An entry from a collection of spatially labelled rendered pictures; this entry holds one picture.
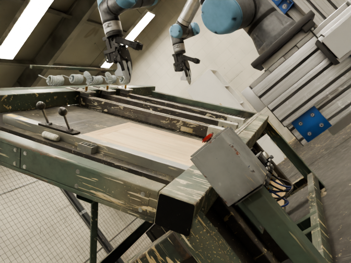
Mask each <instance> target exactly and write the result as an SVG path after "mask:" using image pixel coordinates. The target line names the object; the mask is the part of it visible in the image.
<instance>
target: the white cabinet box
mask: <svg viewBox="0 0 351 263"><path fill-rule="evenodd" d="M186 91H187V92H188V93H189V95H190V96H191V97H192V98H193V99H195V100H200V101H205V102H209V103H214V104H219V105H224V106H228V107H234V108H237V109H242V110H246V111H251V112H252V110H251V109H250V108H249V107H248V106H247V105H246V103H245V102H244V101H243V100H242V99H241V98H240V96H239V95H238V94H237V93H236V92H235V91H234V89H233V88H232V87H231V86H230V84H229V83H228V82H227V81H226V80H225V79H224V78H223V76H222V75H221V74H220V73H219V72H218V71H217V70H214V69H208V70H207V71H206V72H205V73H204V74H202V75H201V76H200V78H199V79H198V80H197V81H196V82H194V83H193V84H192V85H191V86H190V87H189V88H188V89H187V90H186ZM256 142H257V143H258V144H259V145H260V146H261V147H262V149H263V150H264V151H265V152H267V153H268V155H269V156H270V155H272V156H273V157H274V158H273V159H272V160H273V161H274V163H275V164H276V165H278V164H279V163H281V162H282V161H283V160H285V159H286V156H285V155H284V153H283V152H282V151H281V150H280V148H279V147H278V146H277V145H276V144H275V143H274V142H273V141H272V140H271V138H270V137H269V136H268V134H265V135H264V136H263V137H262V138H260V139H259V140H258V141H256Z"/></svg>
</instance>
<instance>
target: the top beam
mask: <svg viewBox="0 0 351 263"><path fill-rule="evenodd" d="M126 87H127V88H131V89H133V90H131V93H132V94H136V95H141V96H144V97H145V96H150V95H151V92H152V91H154V90H155V86H151V85H133V86H126ZM109 89H114V90H116V91H114V95H117V96H120V91H121V89H118V88H113V87H109ZM88 90H93V91H95V92H96V93H94V94H93V97H96V98H101V94H102V90H99V89H94V88H89V87H88ZM79 96H80V91H75V90H71V89H66V88H59V89H34V90H9V91H0V113H6V112H14V111H24V110H33V109H37V107H36V104H37V103H38V102H39V101H42V102H44V103H45V108H47V107H56V106H65V105H73V104H79Z"/></svg>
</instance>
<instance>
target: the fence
mask: <svg viewBox="0 0 351 263"><path fill-rule="evenodd" d="M8 115H9V114H3V123H5V124H9V125H12V126H15V127H19V128H22V129H25V130H28V131H31V132H34V133H37V134H40V135H41V134H42V133H43V132H44V131H46V132H50V133H53V134H56V135H59V137H60V141H63V142H66V143H69V144H72V145H75V146H78V143H81V142H87V143H90V144H93V145H96V146H97V152H98V153H101V154H105V155H107V156H110V157H113V158H117V159H120V160H123V161H126V162H129V163H133V164H136V165H139V166H143V167H145V168H148V169H152V170H155V171H158V172H161V173H165V174H168V175H171V176H174V177H178V176H179V175H180V174H182V173H183V172H184V171H185V170H187V169H188V168H189V167H190V166H188V165H184V164H181V163H177V162H174V161H170V160H167V159H163V158H160V157H157V156H153V155H151V154H147V153H143V152H140V151H137V150H133V149H130V148H127V147H123V146H119V145H116V144H113V143H110V142H107V141H103V140H100V139H96V138H93V137H89V136H86V135H82V134H78V135H73V136H72V135H69V134H66V133H62V132H60V131H57V130H53V129H49V128H46V127H43V126H39V125H38V123H41V122H38V121H35V120H32V119H29V118H26V119H28V120H25V121H24V120H22V119H18V118H21V117H22V116H19V115H16V116H17V117H12V116H8ZM12 115H15V114H12ZM23 118H25V117H23Z"/></svg>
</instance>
